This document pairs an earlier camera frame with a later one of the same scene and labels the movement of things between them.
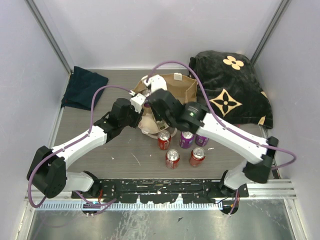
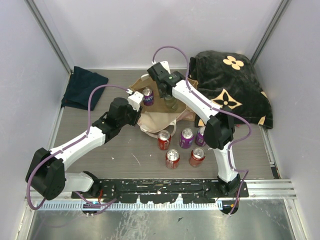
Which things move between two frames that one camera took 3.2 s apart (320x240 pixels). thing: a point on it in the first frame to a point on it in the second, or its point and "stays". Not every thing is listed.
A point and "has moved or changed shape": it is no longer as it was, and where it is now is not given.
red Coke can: (197, 156) stays
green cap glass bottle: (161, 125) has moved or changed shape
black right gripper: (157, 117) to (162, 95)
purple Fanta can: (201, 140) stays
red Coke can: (172, 158) stays
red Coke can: (164, 140) stays
